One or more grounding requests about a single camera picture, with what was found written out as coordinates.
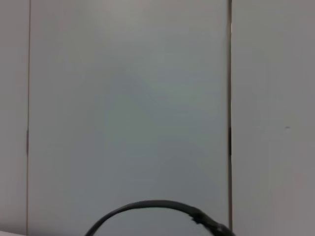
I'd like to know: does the black round teapot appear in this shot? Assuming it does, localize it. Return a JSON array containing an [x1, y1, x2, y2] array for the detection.
[[85, 200, 237, 236]]

